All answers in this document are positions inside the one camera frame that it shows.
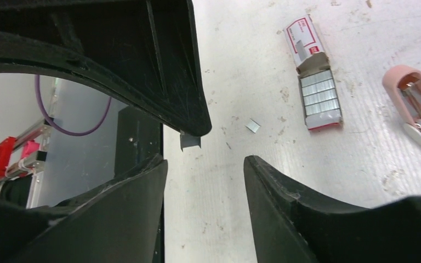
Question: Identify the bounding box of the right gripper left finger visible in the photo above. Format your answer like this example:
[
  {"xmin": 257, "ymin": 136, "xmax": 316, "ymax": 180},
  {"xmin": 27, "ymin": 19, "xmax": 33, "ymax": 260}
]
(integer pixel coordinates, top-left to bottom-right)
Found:
[{"xmin": 0, "ymin": 155, "xmax": 168, "ymax": 262}]

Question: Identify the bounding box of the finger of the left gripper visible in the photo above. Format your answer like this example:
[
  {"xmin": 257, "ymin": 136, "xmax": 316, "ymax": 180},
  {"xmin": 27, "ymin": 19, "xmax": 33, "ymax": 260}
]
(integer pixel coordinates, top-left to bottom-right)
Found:
[{"xmin": 0, "ymin": 0, "xmax": 212, "ymax": 136}]

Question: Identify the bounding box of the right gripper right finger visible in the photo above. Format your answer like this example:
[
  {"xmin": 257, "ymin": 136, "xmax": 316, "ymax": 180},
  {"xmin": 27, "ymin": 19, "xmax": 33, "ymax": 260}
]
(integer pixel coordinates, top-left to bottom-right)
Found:
[{"xmin": 243, "ymin": 156, "xmax": 421, "ymax": 262}]

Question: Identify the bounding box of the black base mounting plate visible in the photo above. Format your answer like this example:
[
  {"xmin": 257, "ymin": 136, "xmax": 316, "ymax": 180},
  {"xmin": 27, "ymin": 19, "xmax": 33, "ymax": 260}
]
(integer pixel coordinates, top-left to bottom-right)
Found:
[{"xmin": 104, "ymin": 106, "xmax": 167, "ymax": 262}]

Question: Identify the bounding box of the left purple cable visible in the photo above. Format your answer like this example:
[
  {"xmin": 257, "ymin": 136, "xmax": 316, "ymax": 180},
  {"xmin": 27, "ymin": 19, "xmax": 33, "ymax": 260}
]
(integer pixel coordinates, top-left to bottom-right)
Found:
[{"xmin": 0, "ymin": 68, "xmax": 112, "ymax": 138}]

